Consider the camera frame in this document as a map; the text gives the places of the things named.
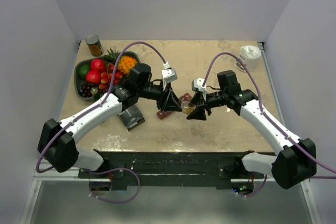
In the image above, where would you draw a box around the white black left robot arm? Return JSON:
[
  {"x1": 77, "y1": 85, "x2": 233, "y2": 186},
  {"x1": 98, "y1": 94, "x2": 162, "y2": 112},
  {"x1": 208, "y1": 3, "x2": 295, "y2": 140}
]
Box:
[{"x1": 37, "y1": 63, "x2": 182, "y2": 178}]

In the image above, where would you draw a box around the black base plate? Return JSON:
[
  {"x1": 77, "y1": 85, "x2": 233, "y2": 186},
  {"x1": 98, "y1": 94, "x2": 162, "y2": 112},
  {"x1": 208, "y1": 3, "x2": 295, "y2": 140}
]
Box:
[{"x1": 79, "y1": 152, "x2": 263, "y2": 190}]

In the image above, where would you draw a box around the green lime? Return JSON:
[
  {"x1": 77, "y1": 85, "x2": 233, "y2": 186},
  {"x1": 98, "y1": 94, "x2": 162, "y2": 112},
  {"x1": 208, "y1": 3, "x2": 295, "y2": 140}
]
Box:
[{"x1": 78, "y1": 64, "x2": 91, "y2": 80}]

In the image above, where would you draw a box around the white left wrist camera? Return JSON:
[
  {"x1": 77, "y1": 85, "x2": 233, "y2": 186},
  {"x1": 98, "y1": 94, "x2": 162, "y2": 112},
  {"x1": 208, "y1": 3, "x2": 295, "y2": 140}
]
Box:
[{"x1": 162, "y1": 62, "x2": 178, "y2": 89}]

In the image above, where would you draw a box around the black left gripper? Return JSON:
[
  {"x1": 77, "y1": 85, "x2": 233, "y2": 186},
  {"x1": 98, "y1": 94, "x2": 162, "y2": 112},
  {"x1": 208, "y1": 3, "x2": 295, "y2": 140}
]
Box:
[{"x1": 138, "y1": 78, "x2": 182, "y2": 113}]

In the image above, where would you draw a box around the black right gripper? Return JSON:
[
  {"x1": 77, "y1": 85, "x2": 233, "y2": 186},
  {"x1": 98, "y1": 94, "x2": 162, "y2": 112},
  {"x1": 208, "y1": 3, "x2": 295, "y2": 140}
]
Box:
[{"x1": 187, "y1": 90, "x2": 228, "y2": 120}]

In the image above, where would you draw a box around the red weekly pill organizer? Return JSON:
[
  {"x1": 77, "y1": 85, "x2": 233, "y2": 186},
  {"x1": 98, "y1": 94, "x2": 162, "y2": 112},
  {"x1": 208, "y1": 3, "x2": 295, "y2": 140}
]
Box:
[{"x1": 156, "y1": 93, "x2": 192, "y2": 120}]

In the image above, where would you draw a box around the black razor stand box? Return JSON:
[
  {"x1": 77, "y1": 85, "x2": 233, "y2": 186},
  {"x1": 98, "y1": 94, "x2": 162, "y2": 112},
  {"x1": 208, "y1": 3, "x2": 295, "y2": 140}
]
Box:
[{"x1": 118, "y1": 105, "x2": 145, "y2": 131}]

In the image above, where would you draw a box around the dark grey fruit tray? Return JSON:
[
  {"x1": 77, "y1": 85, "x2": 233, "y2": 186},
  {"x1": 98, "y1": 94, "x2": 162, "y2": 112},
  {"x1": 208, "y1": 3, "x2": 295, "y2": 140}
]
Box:
[{"x1": 73, "y1": 51, "x2": 140, "y2": 101}]

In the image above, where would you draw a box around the green glass bottle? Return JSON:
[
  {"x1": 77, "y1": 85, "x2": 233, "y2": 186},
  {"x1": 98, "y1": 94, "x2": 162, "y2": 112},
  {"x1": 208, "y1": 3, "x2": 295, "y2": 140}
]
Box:
[{"x1": 90, "y1": 87, "x2": 101, "y2": 102}]

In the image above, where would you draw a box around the red apple upper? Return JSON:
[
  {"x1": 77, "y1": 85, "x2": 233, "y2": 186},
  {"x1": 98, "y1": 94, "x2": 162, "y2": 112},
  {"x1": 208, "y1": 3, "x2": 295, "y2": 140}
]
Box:
[{"x1": 90, "y1": 59, "x2": 106, "y2": 73}]

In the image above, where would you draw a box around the clear pill bottle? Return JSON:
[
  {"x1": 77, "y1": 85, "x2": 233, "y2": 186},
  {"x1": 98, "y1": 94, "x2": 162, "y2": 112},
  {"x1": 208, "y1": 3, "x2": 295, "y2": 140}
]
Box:
[{"x1": 180, "y1": 100, "x2": 196, "y2": 115}]

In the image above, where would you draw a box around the red apple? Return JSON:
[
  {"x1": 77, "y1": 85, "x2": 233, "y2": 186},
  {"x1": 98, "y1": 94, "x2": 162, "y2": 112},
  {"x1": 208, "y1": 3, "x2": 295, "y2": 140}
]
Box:
[
  {"x1": 85, "y1": 70, "x2": 101, "y2": 85},
  {"x1": 90, "y1": 59, "x2": 106, "y2": 73}
]

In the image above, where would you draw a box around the red apple lower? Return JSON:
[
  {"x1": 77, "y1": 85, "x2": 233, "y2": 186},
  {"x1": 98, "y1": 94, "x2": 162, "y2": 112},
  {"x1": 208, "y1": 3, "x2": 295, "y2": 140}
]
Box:
[{"x1": 85, "y1": 70, "x2": 101, "y2": 85}]

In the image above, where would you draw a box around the tin can yellow label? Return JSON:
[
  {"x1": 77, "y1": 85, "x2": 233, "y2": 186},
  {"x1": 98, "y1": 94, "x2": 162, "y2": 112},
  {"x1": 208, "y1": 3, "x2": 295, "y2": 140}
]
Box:
[{"x1": 85, "y1": 35, "x2": 103, "y2": 57}]

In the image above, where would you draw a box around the strawberry pile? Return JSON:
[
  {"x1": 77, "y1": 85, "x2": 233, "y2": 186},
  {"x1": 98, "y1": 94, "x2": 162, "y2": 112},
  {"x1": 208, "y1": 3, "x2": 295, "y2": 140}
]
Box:
[{"x1": 98, "y1": 63, "x2": 123, "y2": 91}]

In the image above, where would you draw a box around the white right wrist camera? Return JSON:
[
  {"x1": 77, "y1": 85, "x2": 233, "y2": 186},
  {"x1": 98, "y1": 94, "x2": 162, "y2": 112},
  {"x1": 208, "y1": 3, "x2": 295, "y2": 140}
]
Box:
[{"x1": 191, "y1": 78, "x2": 206, "y2": 93}]

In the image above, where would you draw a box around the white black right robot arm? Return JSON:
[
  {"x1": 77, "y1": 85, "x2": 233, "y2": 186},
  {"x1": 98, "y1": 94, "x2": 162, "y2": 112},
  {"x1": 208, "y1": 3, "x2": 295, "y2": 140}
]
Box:
[{"x1": 187, "y1": 70, "x2": 317, "y2": 189}]

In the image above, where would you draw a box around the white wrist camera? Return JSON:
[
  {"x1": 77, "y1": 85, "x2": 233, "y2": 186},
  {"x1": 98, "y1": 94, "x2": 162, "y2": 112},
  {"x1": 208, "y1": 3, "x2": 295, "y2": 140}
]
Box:
[
  {"x1": 191, "y1": 78, "x2": 206, "y2": 93},
  {"x1": 162, "y1": 62, "x2": 178, "y2": 89}
]

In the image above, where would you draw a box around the dark red grape bunch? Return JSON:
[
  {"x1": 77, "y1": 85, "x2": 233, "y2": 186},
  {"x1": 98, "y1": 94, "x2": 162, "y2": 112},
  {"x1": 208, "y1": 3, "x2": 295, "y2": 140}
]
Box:
[{"x1": 79, "y1": 82, "x2": 109, "y2": 98}]

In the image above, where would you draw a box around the orange spiky fruit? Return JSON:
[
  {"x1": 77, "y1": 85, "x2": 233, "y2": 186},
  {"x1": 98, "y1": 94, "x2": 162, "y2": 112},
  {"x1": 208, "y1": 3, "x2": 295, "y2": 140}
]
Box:
[{"x1": 118, "y1": 56, "x2": 138, "y2": 75}]

